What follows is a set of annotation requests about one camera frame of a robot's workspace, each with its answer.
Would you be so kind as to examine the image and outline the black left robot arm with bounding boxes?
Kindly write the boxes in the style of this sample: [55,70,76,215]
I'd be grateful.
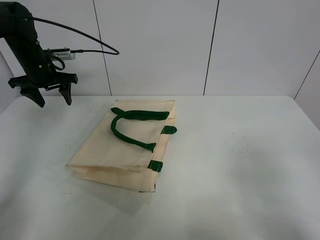
[0,1,78,108]

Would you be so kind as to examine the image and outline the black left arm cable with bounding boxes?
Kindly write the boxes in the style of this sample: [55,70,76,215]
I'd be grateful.
[24,16,120,71]

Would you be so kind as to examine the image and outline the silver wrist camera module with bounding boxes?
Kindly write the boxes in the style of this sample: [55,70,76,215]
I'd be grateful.
[44,48,76,61]

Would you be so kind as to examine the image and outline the white linen bag green handles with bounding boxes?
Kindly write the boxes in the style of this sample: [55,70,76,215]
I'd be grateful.
[67,99,178,193]

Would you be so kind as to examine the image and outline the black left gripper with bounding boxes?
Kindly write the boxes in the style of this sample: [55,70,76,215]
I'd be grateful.
[8,44,78,108]

